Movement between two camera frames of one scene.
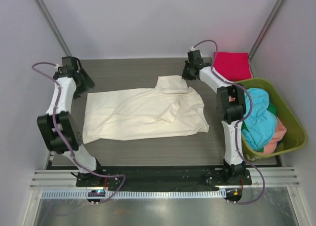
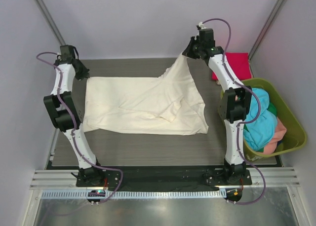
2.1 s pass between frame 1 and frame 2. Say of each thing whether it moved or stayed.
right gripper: moved
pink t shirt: stayed
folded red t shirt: stayed
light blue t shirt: stayed
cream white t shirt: moved
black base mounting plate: stayed
